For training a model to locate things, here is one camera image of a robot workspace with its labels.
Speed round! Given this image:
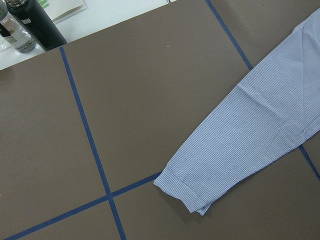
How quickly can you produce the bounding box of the blue striped button shirt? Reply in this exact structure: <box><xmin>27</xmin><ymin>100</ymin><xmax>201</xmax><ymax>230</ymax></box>
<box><xmin>154</xmin><ymin>11</ymin><xmax>320</xmax><ymax>215</ymax></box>

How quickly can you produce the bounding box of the black insulated bottle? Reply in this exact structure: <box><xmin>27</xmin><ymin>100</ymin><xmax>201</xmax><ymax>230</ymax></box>
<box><xmin>5</xmin><ymin>0</ymin><xmax>67</xmax><ymax>52</ymax></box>

